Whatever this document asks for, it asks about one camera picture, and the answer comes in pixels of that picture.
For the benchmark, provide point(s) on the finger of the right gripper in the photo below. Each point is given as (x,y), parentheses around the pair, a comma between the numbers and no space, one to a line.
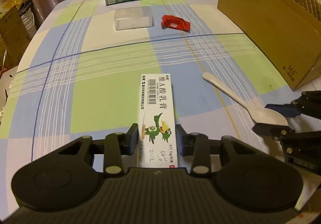
(307,143)
(308,104)

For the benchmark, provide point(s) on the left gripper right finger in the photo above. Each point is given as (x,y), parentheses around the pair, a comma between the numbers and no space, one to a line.
(196,145)

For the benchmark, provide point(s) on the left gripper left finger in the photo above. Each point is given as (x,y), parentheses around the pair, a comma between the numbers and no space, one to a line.
(116,145)

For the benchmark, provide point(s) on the white ointment box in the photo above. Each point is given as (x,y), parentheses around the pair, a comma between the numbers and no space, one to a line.
(157,131)

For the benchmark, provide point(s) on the white plastic spoon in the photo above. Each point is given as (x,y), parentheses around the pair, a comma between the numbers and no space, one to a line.
(257,114)

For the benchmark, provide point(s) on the red candy packet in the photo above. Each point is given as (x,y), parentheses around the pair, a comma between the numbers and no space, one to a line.
(174,22)

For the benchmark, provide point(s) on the clear plastic tray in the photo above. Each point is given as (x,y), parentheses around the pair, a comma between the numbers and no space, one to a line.
(132,18)

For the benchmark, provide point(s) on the plaid tablecloth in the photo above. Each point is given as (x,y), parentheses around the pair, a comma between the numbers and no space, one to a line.
(80,76)

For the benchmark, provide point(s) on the brown cardboard box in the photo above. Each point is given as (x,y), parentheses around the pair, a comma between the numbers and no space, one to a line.
(286,33)

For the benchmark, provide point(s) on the cardboard boxes beside table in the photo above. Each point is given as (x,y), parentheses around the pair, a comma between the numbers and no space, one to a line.
(17,29)

